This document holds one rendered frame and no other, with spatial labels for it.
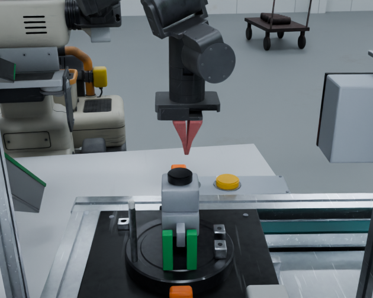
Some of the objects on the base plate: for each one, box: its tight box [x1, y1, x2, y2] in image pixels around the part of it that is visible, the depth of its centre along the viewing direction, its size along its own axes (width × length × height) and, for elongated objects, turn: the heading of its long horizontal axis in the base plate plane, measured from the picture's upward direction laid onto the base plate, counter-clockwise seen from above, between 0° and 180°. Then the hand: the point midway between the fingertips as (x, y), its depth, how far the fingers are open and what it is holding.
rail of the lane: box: [70, 193, 373, 222], centre depth 78 cm, size 6×89×11 cm, turn 91°
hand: (186, 149), depth 79 cm, fingers closed
